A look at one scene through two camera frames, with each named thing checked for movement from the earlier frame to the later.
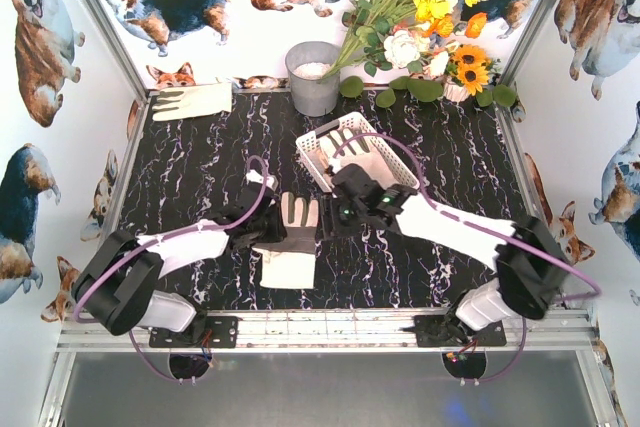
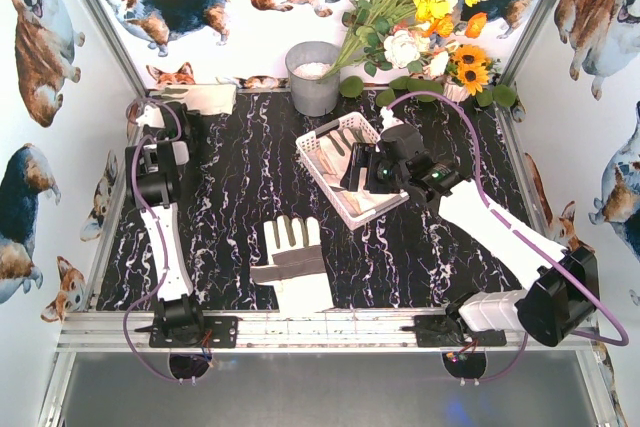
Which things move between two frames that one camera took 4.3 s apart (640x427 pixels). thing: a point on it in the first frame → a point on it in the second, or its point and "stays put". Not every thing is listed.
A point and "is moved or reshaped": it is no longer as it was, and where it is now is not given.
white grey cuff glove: (291, 263) is moved or reshaped
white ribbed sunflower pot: (455, 92) stays put
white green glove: (190, 101) stays put
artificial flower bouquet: (408, 8) stays put
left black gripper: (273, 226) → (181, 114)
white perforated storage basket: (353, 141) stays put
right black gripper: (331, 217) → (357, 167)
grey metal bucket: (307, 62) stays put
